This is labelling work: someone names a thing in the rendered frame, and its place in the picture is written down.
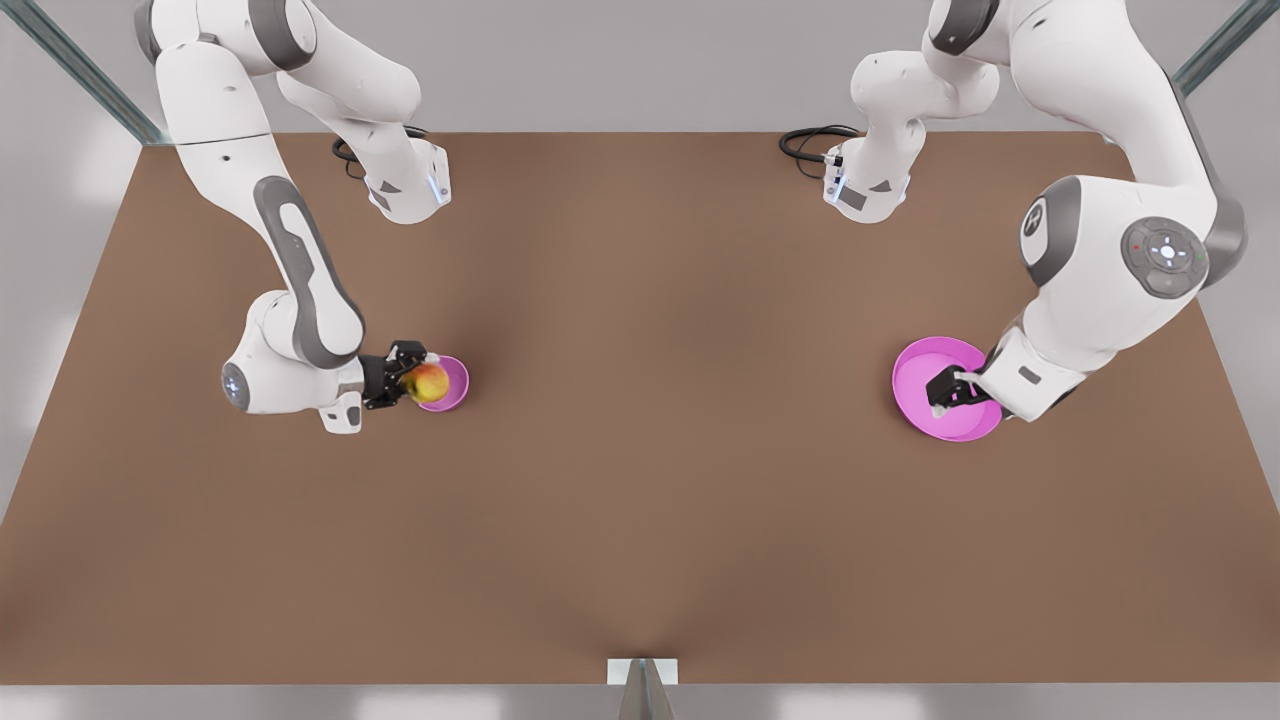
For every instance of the red yellow apple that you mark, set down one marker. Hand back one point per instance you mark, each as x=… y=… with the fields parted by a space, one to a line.
x=429 y=382

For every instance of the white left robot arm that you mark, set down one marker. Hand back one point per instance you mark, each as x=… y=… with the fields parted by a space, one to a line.
x=1110 y=250

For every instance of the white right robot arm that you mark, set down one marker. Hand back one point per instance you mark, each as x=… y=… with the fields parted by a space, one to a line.
x=220 y=150

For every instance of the pink plate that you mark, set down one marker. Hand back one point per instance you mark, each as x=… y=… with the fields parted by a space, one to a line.
x=925 y=385

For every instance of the pink bowl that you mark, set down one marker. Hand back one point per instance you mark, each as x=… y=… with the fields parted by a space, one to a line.
x=455 y=385

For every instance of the silver frame post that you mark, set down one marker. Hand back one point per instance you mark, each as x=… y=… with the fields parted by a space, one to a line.
x=641 y=690
x=1215 y=45
x=80 y=70

